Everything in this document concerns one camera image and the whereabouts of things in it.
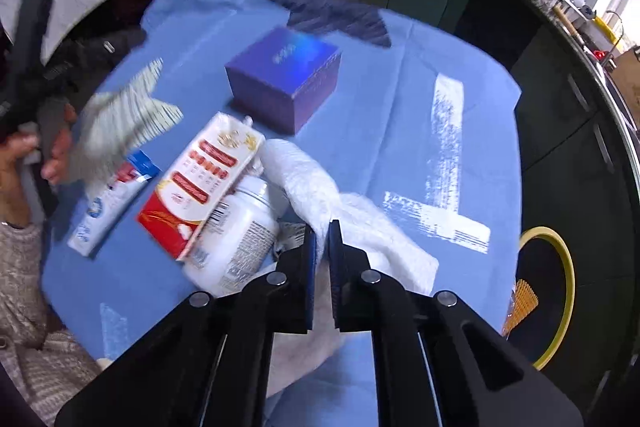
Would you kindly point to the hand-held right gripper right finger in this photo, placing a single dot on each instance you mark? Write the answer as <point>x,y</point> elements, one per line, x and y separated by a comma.
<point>336,287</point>

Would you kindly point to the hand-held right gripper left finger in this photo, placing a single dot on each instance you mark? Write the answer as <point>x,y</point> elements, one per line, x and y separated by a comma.
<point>311,287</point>

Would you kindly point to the white paper towel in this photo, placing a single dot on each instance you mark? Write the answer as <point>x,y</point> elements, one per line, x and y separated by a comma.
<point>320,187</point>

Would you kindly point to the orange foam net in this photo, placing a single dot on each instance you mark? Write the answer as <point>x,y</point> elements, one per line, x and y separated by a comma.
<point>522,304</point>

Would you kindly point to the yellow-rimmed black bin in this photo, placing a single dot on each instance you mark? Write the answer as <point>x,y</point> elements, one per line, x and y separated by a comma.
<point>565,287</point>

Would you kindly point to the person's left forearm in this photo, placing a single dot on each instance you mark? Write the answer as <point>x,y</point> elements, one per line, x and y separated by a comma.
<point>35,332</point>

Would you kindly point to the person's left hand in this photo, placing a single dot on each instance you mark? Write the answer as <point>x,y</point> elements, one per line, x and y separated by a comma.
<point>62,152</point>

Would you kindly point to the white pill bottle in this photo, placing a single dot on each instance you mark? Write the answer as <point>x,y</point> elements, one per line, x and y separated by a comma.
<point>235,237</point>

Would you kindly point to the red and white milk carton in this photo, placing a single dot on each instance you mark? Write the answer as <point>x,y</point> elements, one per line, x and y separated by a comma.
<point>200,187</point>

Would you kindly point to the white toothpaste tube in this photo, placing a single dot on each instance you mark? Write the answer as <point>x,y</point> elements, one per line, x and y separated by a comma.
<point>107,212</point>

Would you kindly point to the printed blue tablecloth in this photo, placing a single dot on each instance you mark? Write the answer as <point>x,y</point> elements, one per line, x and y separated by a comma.
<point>400,132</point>

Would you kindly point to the purple cardboard box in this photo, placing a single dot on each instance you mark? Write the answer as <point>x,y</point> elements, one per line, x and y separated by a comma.
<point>280,97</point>

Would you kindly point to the dark green base cabinets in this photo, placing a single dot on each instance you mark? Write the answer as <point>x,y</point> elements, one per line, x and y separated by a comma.
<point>560,117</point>

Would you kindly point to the wooden rolling pin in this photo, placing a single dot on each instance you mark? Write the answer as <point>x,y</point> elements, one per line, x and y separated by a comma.
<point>567,22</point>

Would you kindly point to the wooden cutting board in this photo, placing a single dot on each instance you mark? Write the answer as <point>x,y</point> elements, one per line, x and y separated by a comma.
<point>629,82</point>

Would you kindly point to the small steel faucet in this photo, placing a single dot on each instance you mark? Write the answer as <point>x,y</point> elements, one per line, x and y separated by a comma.
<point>619,32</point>

